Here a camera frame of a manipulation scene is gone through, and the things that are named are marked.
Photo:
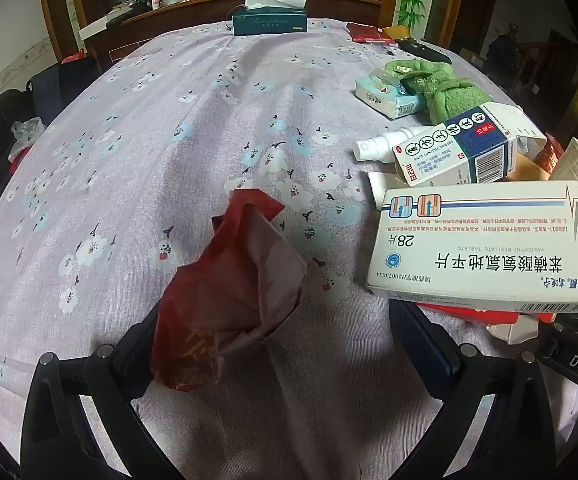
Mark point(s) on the wooden sideboard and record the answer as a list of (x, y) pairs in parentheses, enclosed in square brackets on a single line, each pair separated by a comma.
[(179, 15)]

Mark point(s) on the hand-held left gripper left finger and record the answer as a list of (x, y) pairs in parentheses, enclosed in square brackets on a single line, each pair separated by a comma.
[(134, 360)]

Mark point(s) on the large white medicine box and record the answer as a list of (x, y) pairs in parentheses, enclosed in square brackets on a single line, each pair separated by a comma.
[(479, 250)]

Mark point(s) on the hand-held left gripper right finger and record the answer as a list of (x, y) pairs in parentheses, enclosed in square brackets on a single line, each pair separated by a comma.
[(429, 350)]

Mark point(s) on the white pocket tissue pack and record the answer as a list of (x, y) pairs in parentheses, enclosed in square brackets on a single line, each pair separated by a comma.
[(384, 95)]

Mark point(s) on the yellow tape roll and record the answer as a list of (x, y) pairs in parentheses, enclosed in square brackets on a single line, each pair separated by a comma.
[(399, 33)]

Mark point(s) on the flat dark red packet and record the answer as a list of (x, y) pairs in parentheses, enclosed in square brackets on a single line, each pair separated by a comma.
[(366, 32)]

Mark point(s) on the teal tissue box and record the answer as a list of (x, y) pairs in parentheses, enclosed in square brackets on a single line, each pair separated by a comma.
[(269, 20)]

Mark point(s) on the white torn paper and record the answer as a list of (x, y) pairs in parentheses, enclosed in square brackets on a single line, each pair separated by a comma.
[(514, 330)]

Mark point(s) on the red paper packet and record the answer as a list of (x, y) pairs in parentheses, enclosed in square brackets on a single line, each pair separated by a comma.
[(249, 280)]

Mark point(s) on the floral lilac tablecloth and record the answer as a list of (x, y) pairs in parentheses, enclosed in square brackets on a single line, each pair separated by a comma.
[(169, 135)]

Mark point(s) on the white spray bottle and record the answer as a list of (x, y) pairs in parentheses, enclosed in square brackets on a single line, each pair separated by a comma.
[(379, 144)]

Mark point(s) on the blue and white medicine box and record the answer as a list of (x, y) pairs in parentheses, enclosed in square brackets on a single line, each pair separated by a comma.
[(464, 152)]

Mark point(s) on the shiny red wrapper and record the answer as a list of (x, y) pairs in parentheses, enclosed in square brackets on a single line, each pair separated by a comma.
[(549, 152)]

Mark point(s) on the clear plastic bag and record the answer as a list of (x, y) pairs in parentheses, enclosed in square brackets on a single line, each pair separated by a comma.
[(26, 135)]

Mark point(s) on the fluffy green towel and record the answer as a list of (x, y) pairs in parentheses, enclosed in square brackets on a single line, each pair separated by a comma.
[(449, 90)]

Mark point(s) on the black handheld device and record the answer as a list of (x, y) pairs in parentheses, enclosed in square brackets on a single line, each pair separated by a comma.
[(424, 50)]

